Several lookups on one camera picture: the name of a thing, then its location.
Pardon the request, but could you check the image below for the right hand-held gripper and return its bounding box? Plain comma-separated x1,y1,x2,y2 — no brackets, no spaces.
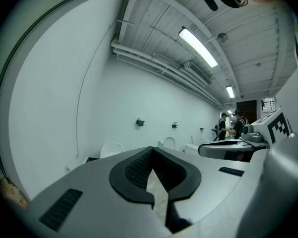
198,107,293,160

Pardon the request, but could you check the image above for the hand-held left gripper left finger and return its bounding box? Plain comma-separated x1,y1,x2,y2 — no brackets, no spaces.
27,146,176,238

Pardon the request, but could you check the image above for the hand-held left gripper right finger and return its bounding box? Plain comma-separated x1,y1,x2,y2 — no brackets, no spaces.
152,146,249,234

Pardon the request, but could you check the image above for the white plastic helmet-like dome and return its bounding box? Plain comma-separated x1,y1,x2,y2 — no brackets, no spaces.
101,144,124,160

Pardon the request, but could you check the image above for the dark brown door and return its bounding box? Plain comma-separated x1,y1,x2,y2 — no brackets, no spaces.
235,99,258,123

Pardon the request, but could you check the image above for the ceiling tube light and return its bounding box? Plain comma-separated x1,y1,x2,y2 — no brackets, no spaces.
178,26,219,68
225,85,236,99

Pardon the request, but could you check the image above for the black window railing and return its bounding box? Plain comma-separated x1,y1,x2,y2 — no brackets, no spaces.
260,97,276,113

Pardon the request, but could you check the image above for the ceiling air conditioner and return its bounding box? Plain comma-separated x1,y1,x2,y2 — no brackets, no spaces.
185,61,213,85

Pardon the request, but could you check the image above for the beige crumpled material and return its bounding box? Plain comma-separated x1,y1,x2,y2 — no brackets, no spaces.
0,177,30,210

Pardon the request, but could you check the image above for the white ceiling pipe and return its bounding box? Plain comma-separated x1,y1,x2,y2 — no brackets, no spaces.
113,49,225,108
111,40,224,105

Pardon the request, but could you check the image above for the grey wall cable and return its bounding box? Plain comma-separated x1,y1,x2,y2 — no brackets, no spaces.
75,21,116,157

